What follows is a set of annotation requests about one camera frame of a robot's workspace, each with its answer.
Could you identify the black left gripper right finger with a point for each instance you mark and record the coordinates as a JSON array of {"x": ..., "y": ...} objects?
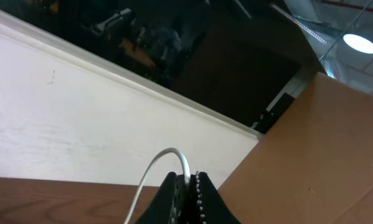
[{"x": 205, "y": 205}]

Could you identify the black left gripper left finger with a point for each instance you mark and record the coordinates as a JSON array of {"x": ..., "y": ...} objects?
[{"x": 168, "y": 203}]

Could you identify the round ceiling light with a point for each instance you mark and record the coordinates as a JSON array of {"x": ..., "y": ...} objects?
[{"x": 358, "y": 43}]

